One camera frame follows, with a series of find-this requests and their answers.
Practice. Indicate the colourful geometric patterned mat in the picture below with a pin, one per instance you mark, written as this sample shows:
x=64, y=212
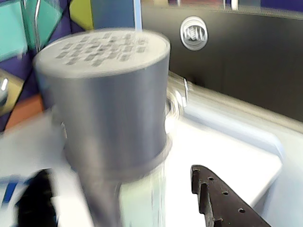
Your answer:
x=14, y=35

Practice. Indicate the white plastic tray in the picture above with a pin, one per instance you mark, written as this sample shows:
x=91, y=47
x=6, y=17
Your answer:
x=225, y=146

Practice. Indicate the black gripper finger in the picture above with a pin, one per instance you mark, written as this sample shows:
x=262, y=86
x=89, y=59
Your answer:
x=225, y=205
x=38, y=203

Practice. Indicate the salt shaker with gray lid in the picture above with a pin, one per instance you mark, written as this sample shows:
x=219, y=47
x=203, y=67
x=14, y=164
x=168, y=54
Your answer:
x=106, y=113

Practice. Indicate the black panel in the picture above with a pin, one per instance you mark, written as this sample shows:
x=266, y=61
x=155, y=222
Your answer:
x=248, y=61

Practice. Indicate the white round grommet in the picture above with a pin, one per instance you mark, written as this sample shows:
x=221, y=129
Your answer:
x=194, y=33

